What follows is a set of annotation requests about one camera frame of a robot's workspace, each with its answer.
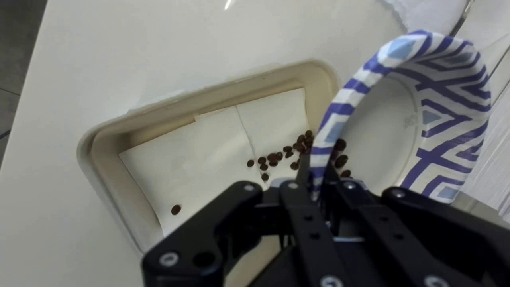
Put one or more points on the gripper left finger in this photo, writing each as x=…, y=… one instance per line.
x=223, y=227

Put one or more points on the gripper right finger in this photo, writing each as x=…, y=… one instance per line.
x=438, y=223

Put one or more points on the blue and white paper bowl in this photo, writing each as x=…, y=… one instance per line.
x=382, y=135

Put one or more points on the coffee bean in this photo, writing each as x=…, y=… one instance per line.
x=175, y=209

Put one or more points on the white paper sheet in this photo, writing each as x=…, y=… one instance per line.
x=199, y=159

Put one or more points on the heap of coffee beans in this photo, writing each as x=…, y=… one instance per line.
x=275, y=156

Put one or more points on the cream plastic tray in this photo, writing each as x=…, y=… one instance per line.
x=119, y=151

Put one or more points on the white paper towel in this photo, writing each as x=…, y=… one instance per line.
x=430, y=14

